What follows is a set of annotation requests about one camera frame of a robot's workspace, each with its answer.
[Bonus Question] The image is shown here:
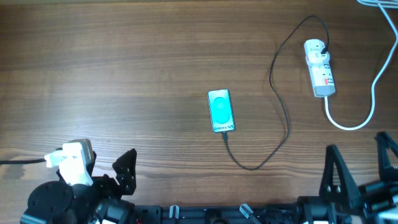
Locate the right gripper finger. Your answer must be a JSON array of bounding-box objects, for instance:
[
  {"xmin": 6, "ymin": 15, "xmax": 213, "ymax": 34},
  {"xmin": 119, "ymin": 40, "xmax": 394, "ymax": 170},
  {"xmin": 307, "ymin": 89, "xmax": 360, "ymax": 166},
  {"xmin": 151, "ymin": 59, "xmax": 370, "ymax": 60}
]
[
  {"xmin": 319, "ymin": 145, "xmax": 361, "ymax": 209},
  {"xmin": 374, "ymin": 131, "xmax": 398, "ymax": 183}
]

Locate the blue Galaxy smartphone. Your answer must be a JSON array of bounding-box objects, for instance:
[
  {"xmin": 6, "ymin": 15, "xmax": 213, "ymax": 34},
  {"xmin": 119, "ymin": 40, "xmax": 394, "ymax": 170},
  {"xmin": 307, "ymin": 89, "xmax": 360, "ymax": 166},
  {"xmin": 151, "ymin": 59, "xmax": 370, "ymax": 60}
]
[{"xmin": 208, "ymin": 89, "xmax": 235, "ymax": 133}]

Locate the black charger cable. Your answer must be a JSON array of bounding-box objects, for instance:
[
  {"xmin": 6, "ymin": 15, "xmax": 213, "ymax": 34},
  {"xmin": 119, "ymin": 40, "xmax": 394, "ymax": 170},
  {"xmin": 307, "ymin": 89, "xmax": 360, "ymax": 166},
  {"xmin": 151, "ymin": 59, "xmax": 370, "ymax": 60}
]
[{"xmin": 221, "ymin": 14, "xmax": 330, "ymax": 171}]

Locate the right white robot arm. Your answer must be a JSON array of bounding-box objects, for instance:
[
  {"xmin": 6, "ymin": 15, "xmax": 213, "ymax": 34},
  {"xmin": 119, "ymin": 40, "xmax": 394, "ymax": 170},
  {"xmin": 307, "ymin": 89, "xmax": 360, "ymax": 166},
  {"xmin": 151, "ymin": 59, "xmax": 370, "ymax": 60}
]
[{"xmin": 297, "ymin": 132, "xmax": 397, "ymax": 223}]

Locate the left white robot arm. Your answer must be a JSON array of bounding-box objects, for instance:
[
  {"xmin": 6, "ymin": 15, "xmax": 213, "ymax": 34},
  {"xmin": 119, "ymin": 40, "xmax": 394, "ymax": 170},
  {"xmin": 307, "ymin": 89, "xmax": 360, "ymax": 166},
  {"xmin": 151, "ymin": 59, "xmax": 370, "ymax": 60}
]
[{"xmin": 20, "ymin": 149, "xmax": 137, "ymax": 223}]

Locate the white charger plug adapter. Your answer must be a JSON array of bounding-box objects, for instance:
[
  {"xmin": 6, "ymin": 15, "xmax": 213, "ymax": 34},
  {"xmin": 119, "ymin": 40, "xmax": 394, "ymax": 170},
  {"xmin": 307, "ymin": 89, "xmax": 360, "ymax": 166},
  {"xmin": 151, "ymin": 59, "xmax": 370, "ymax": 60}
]
[{"xmin": 305, "ymin": 49, "xmax": 330, "ymax": 67}]

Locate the white power strip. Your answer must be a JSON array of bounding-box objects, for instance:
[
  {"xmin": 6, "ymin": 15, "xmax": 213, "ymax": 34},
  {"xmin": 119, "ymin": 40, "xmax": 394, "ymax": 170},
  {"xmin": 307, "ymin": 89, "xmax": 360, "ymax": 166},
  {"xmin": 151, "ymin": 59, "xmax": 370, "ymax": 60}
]
[{"xmin": 304, "ymin": 39, "xmax": 336, "ymax": 98}]

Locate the white power strip cord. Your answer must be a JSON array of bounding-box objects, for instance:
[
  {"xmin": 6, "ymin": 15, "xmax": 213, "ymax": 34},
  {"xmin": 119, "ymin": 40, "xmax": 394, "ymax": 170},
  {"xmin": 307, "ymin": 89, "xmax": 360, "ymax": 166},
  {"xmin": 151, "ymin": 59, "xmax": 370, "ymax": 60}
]
[{"xmin": 324, "ymin": 0, "xmax": 398, "ymax": 131}]

